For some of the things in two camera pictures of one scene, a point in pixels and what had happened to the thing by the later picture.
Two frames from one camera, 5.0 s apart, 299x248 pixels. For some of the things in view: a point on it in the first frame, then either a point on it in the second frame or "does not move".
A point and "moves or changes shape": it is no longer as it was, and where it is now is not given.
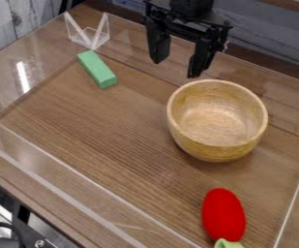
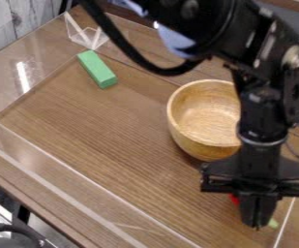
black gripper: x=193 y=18 -> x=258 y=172
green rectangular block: x=98 y=69 does not move
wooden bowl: x=217 y=118 does not move
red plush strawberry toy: x=224 y=214 moves or changes shape
